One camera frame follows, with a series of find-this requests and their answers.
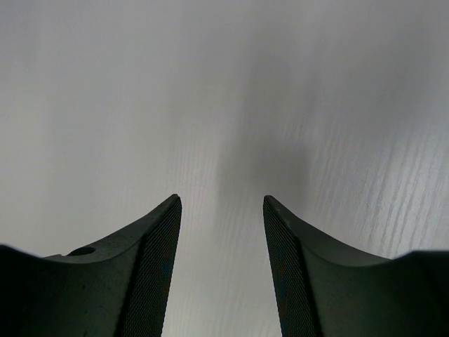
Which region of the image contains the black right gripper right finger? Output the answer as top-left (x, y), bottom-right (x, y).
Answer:
top-left (263, 196), bottom-right (448, 336)

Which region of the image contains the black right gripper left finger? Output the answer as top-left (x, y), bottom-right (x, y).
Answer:
top-left (1, 194), bottom-right (182, 336)

